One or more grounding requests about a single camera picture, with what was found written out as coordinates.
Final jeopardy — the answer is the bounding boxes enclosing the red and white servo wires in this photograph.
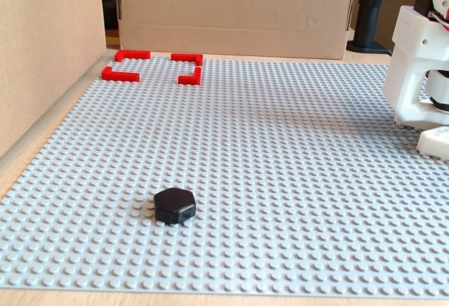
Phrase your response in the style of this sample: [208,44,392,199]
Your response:
[428,0,449,35]

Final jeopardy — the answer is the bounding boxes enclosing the grey Lego baseplate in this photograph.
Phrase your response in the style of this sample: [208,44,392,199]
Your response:
[0,55,449,302]

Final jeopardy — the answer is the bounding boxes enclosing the black pole stand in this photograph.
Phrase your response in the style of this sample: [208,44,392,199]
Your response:
[347,0,392,56]

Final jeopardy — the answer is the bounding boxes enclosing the plain cardboard side panel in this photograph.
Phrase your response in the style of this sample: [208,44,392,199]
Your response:
[0,0,107,159]

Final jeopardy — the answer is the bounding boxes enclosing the black hexagonal Lego piece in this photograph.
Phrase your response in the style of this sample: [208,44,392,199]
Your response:
[153,187,196,225]

